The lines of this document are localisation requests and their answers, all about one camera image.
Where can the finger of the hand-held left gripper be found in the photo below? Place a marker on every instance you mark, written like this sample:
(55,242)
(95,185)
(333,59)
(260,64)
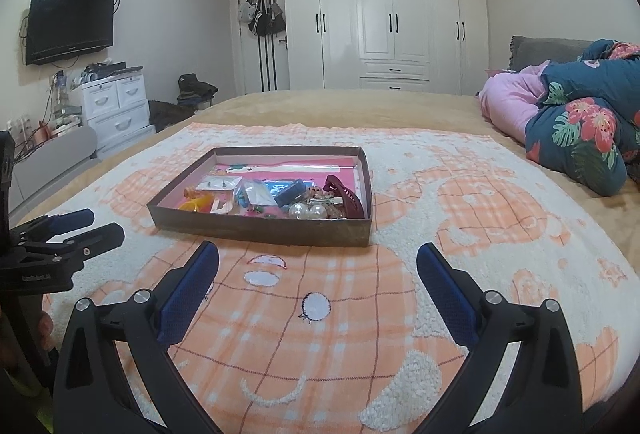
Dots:
(100,238)
(75,217)

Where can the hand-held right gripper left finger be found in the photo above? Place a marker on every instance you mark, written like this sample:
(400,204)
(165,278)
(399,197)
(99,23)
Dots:
(187,299)

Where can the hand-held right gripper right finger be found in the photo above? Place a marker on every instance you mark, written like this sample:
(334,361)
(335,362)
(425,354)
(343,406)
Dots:
(447,294)

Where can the brown cardboard box tray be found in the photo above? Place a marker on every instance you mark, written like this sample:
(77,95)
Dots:
(260,229)

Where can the maroon banana hair clip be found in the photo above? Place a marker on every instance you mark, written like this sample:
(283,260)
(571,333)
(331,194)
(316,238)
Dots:
(350,204)

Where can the person's left forearm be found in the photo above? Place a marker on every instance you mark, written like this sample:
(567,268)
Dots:
(22,389)

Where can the person's left hand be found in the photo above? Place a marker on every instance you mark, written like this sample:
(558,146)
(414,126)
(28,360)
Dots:
(47,329)

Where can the grey padded bench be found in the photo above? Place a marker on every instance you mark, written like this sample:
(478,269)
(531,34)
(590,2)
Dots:
(55,158)

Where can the orange white checked blanket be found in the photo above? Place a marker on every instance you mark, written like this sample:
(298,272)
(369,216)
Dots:
(475,224)

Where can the white drawer chest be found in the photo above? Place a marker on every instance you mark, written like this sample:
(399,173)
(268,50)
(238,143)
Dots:
(117,113)

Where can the clear plastic packet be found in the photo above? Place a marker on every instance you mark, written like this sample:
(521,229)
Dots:
(217,184)

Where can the light blue packet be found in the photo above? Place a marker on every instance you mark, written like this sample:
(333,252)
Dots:
(257,194)

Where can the dark cloth pile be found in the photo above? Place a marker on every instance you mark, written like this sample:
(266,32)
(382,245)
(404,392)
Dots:
(170,113)

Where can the clutter on drawer chest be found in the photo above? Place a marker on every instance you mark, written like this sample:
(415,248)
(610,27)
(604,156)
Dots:
(107,71)

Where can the pink printed card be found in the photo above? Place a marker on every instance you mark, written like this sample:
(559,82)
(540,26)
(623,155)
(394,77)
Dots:
(345,162)

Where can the dark bag on stool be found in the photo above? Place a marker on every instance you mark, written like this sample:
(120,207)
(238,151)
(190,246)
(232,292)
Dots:
(197,88)

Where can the tan bed cover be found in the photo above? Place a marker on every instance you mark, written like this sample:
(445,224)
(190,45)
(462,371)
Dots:
(350,108)

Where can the floral dark blue quilt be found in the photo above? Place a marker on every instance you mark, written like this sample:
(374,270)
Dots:
(585,133)

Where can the white door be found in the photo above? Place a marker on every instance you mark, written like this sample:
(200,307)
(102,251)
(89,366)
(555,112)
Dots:
(275,68)

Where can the grey pillow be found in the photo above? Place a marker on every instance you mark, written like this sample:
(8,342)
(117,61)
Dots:
(540,53)

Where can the hanging bags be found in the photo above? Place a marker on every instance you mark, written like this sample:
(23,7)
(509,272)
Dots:
(262,16)

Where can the white glossy wardrobe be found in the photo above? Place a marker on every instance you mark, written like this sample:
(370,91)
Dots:
(375,13)

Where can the black wall television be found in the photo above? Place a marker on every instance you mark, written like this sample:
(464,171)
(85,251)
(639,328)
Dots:
(70,26)

